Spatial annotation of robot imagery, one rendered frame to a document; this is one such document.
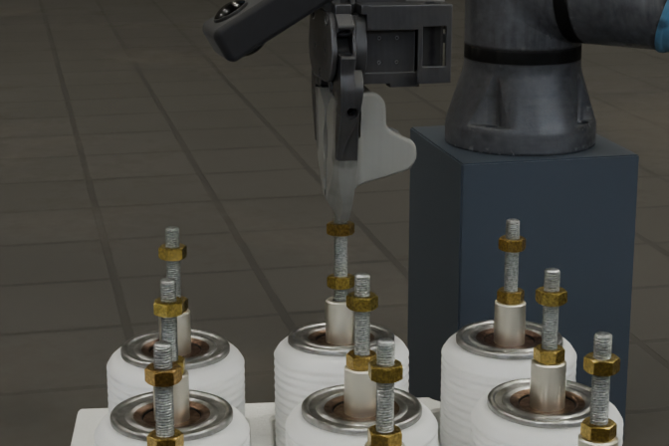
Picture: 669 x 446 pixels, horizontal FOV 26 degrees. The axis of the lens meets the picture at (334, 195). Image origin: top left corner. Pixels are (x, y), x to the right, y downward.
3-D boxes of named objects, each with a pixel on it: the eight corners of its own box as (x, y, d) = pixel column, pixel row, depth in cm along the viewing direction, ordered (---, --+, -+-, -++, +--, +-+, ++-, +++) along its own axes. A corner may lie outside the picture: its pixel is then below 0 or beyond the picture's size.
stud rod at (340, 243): (344, 311, 102) (343, 205, 100) (332, 310, 102) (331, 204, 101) (349, 308, 103) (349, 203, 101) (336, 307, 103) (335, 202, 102)
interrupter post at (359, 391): (380, 408, 92) (381, 359, 91) (380, 423, 90) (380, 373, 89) (342, 407, 92) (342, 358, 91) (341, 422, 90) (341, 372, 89)
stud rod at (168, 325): (167, 400, 89) (163, 283, 87) (160, 395, 89) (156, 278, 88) (181, 397, 89) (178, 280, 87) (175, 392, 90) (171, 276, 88)
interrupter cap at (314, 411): (421, 393, 94) (421, 383, 94) (422, 441, 87) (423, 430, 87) (305, 391, 95) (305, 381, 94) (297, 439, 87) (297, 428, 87)
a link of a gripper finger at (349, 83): (363, 164, 94) (364, 30, 92) (340, 165, 94) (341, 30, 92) (346, 150, 99) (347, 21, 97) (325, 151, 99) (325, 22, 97)
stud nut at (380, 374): (362, 380, 77) (362, 365, 77) (373, 369, 79) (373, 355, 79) (397, 385, 76) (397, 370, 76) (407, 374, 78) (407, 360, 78)
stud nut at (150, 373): (145, 388, 76) (144, 373, 75) (143, 376, 77) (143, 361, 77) (183, 385, 76) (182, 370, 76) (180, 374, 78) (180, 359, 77)
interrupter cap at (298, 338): (384, 362, 98) (384, 352, 98) (277, 357, 100) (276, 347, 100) (402, 332, 106) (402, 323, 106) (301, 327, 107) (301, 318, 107)
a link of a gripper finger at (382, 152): (420, 227, 98) (423, 92, 96) (334, 232, 97) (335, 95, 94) (407, 216, 101) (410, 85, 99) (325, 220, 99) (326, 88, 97)
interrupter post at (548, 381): (566, 403, 93) (569, 354, 92) (564, 418, 90) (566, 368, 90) (530, 400, 93) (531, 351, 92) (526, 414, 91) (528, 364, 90)
